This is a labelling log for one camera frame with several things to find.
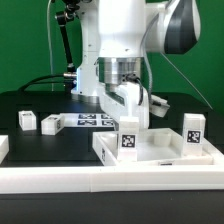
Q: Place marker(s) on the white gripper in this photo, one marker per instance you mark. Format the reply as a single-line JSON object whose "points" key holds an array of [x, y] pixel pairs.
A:
{"points": [[129, 100]]}

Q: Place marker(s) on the white square table top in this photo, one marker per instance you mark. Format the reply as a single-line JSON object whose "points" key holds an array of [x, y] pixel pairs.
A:
{"points": [[155, 147]]}

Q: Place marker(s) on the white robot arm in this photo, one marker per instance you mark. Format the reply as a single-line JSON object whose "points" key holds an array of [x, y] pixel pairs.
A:
{"points": [[117, 35]]}

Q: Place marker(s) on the white U-shaped fence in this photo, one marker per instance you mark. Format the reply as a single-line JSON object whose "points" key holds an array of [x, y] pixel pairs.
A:
{"points": [[100, 179]]}

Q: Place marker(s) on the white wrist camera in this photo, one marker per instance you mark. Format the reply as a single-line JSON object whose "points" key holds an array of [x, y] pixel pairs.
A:
{"points": [[158, 106]]}

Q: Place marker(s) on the white marker base plate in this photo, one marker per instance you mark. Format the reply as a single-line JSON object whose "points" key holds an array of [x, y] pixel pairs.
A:
{"points": [[87, 120]]}

